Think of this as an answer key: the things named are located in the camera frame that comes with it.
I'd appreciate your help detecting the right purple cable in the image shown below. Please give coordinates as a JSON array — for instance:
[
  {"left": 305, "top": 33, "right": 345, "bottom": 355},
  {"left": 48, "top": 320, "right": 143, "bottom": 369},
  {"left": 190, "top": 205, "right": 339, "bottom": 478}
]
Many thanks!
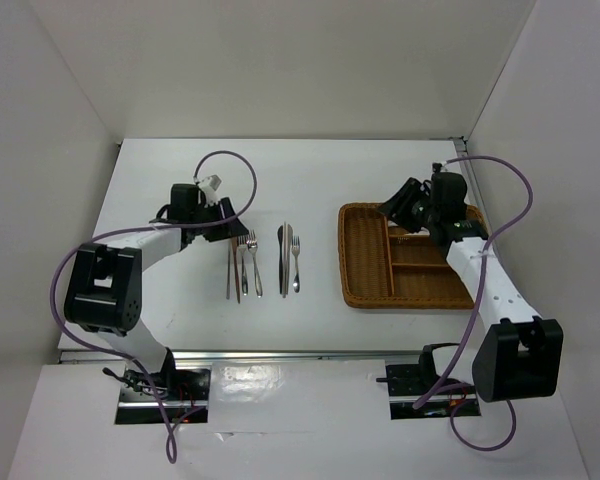
[{"left": 413, "top": 155, "right": 535, "bottom": 453}]

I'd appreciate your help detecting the steel fork left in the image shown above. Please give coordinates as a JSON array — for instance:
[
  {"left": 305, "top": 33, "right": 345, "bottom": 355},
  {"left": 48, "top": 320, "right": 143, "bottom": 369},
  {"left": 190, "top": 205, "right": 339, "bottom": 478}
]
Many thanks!
[{"left": 237, "top": 235, "right": 249, "bottom": 296}]

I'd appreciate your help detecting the aluminium rail front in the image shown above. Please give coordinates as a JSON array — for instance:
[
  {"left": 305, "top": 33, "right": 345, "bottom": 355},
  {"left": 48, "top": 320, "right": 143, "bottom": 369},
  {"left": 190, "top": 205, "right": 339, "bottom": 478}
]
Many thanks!
[{"left": 58, "top": 349, "right": 431, "bottom": 365}]

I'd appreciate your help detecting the silver knife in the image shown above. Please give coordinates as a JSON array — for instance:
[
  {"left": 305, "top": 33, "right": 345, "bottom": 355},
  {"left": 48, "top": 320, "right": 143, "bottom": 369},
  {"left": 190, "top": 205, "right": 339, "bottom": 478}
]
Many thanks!
[{"left": 282, "top": 222, "right": 293, "bottom": 298}]

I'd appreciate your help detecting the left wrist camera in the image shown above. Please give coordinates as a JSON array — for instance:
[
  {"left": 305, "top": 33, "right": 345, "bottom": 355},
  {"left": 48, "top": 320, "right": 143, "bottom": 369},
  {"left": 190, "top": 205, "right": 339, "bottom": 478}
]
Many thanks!
[{"left": 194, "top": 175, "right": 222, "bottom": 207}]

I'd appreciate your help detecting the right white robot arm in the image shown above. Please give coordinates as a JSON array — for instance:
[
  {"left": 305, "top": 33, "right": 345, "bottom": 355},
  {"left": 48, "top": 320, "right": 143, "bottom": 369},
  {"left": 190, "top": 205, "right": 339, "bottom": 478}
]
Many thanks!
[{"left": 378, "top": 171, "right": 563, "bottom": 402}]

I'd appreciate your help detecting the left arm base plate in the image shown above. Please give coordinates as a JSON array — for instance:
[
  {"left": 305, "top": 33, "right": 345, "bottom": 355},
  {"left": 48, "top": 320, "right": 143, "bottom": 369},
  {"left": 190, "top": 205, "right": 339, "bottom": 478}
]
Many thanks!
[{"left": 109, "top": 368, "right": 211, "bottom": 425}]

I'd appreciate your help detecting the copper chopstick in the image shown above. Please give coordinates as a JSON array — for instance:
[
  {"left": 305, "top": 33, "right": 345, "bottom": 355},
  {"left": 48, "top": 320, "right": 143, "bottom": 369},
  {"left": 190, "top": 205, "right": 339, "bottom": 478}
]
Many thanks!
[{"left": 231, "top": 237, "right": 241, "bottom": 304}]

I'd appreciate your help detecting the wicker cutlery tray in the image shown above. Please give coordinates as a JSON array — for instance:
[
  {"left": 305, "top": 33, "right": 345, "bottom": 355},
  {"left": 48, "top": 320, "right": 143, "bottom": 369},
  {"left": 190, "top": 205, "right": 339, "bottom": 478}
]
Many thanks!
[{"left": 338, "top": 203, "right": 474, "bottom": 310}]

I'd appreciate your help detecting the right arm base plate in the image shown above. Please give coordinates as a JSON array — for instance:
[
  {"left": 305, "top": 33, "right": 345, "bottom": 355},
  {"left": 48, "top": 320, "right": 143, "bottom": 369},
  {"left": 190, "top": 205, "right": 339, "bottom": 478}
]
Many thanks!
[{"left": 376, "top": 364, "right": 481, "bottom": 420}]

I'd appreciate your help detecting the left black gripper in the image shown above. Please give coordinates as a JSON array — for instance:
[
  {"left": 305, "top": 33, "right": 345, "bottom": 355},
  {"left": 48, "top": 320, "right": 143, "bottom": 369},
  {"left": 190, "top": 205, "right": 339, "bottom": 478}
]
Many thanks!
[{"left": 189, "top": 196, "right": 248, "bottom": 242}]

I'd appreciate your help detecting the steel fork right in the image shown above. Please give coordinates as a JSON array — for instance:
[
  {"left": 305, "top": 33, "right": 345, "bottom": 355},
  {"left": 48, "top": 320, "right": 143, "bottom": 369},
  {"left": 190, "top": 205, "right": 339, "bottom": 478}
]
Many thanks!
[{"left": 291, "top": 235, "right": 301, "bottom": 293}]

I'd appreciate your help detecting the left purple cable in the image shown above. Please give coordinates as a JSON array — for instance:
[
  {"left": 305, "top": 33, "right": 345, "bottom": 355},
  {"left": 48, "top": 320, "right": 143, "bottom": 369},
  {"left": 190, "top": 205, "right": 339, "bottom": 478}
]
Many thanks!
[{"left": 47, "top": 149, "right": 259, "bottom": 465}]

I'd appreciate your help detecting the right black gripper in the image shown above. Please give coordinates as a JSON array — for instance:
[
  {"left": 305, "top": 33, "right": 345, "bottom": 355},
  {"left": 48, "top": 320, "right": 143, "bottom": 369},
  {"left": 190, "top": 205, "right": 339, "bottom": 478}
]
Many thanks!
[{"left": 377, "top": 177, "right": 440, "bottom": 234}]

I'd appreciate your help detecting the aluminium rail right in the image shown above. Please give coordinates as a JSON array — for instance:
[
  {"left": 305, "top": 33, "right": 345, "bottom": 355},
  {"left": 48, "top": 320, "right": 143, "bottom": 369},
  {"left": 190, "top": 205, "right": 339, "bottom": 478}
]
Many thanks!
[{"left": 450, "top": 137, "right": 484, "bottom": 210}]

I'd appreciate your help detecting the steel fork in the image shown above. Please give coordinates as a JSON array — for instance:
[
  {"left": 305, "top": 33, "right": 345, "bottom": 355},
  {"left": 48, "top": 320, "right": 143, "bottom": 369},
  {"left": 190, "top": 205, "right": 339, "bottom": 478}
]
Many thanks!
[
  {"left": 291, "top": 235, "right": 301, "bottom": 293},
  {"left": 237, "top": 235, "right": 249, "bottom": 296},
  {"left": 247, "top": 230, "right": 263, "bottom": 298}
]

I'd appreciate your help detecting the aluminium rail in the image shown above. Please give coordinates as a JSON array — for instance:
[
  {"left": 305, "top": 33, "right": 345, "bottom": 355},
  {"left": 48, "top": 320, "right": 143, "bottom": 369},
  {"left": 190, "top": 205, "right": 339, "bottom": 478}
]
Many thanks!
[
  {"left": 450, "top": 137, "right": 484, "bottom": 210},
  {"left": 58, "top": 349, "right": 431, "bottom": 365}
]

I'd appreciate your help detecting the purple cable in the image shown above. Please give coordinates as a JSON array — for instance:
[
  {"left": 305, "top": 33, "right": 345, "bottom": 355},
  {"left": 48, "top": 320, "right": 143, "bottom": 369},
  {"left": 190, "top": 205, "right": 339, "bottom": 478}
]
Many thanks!
[
  {"left": 413, "top": 155, "right": 535, "bottom": 453},
  {"left": 47, "top": 149, "right": 259, "bottom": 465}
]

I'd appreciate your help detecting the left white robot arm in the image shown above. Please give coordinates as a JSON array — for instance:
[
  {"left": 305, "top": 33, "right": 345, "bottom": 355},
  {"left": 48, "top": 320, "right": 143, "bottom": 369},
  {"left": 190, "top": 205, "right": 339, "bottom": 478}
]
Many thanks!
[{"left": 64, "top": 175, "right": 248, "bottom": 399}]

